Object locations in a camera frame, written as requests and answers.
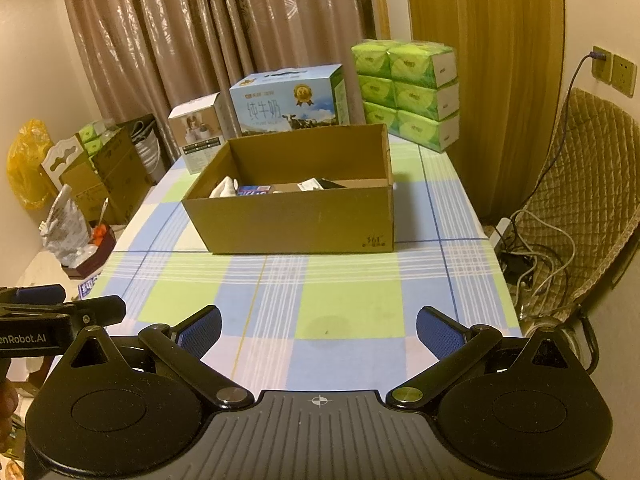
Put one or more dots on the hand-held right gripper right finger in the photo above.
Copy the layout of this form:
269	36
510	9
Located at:
440	332

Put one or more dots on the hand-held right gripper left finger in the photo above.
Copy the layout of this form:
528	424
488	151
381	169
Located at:
202	332

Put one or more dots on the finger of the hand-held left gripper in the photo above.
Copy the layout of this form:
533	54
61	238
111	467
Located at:
40	293
97	310

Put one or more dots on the white sock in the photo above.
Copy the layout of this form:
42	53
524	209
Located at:
224	189

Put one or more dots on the brown cardboard box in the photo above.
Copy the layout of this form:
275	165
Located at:
300	225

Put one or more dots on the white square night light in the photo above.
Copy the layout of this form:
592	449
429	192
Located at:
310	185

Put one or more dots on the person's left hand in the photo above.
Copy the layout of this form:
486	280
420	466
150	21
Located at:
7	402

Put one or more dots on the dark wooden tray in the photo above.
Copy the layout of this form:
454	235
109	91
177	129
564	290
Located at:
87	260

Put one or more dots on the white plastic bag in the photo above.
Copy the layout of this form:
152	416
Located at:
65	230

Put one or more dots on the black power adapter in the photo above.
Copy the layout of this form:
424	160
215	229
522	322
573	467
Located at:
515	262

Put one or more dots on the white power strip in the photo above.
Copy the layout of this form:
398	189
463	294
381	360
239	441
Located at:
499	232

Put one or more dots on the yellow plastic bag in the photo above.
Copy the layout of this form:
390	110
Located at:
27	170

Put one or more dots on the white carved chair back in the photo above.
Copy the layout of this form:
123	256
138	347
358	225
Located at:
57	160

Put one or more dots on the brown storage carton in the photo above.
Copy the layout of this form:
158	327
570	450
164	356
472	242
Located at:
120	175

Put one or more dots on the striped bag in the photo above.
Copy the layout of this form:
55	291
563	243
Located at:
145	152

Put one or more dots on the loose green tissue pack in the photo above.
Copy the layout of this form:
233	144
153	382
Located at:
92	137

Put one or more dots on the quilted chair cover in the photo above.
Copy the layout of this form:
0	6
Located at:
585	200

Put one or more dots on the white product box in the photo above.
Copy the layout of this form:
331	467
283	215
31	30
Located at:
197	135

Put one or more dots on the blue milk carton case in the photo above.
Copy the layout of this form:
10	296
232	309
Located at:
280	102

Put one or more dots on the stack of green tissue packs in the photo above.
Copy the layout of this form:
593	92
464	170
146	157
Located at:
405	90

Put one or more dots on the wooden door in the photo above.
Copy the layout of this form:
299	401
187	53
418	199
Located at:
480	60

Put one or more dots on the brown curtain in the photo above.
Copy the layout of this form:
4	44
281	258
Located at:
200	35

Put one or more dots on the black chair frame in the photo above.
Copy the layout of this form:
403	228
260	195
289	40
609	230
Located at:
589	340

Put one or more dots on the wall socket plate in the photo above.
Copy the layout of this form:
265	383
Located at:
602	62
623	74

